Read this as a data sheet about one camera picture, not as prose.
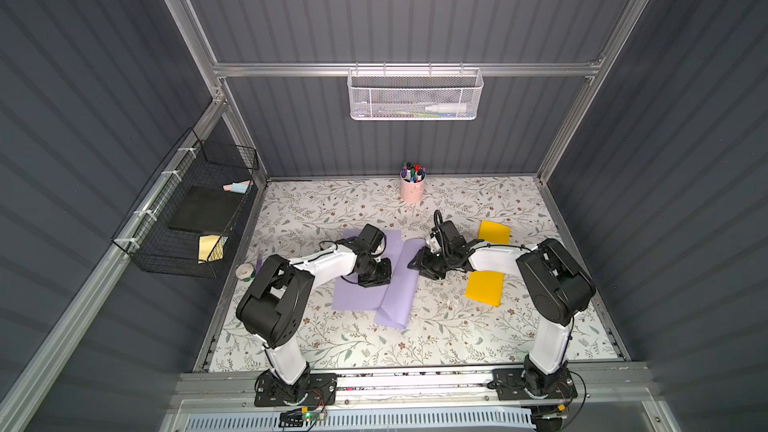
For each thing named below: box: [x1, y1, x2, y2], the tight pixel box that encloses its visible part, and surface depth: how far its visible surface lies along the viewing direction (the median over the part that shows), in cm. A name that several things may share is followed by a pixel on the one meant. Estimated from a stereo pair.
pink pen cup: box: [399, 172, 427, 203], surface depth 108 cm
